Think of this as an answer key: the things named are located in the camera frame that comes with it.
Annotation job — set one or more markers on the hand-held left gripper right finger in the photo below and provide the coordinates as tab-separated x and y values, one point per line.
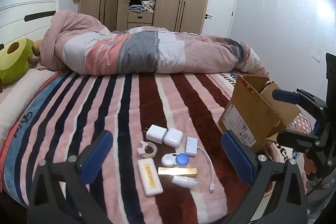
237	158

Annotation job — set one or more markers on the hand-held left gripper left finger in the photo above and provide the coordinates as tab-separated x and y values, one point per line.
97	150

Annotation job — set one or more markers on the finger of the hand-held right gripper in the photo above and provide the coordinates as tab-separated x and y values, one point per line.
296	138
286	96

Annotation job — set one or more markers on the brown cardboard box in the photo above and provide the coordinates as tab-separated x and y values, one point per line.
246	108

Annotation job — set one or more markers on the pink polka dot cloth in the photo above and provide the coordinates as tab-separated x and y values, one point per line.
300	121

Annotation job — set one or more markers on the clear tape roll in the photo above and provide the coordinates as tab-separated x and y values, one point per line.
141	150

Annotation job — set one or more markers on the striped fleece blanket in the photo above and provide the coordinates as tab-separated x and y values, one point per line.
78	108

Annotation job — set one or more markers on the white and blue contact lens case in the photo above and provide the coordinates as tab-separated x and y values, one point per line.
182	159

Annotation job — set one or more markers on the white rectangular case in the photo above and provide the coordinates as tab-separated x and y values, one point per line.
149	176

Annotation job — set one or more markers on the small white bottle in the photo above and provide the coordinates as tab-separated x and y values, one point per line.
183	181

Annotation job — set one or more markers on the gold bar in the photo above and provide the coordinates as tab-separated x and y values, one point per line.
178	171

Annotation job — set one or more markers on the white charger plug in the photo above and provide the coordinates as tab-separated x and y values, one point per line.
157	132

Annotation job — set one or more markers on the white earbuds case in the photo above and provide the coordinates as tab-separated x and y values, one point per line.
173	138

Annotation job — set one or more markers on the cream bed sheet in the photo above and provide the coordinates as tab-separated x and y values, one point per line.
18	100

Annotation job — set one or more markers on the pink and grey quilt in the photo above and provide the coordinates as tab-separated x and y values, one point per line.
105	50

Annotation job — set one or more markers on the white door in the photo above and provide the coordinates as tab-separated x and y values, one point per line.
220	8

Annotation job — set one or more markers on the brown plush toy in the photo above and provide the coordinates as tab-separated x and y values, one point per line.
38	47

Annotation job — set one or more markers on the green avocado plush toy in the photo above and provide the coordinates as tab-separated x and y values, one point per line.
13	61

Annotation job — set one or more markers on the pile of clothes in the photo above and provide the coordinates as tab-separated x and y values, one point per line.
143	5

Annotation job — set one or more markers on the white bed headboard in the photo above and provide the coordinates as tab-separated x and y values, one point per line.
15	6

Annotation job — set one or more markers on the white wall socket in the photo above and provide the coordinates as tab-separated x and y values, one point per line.
315	56

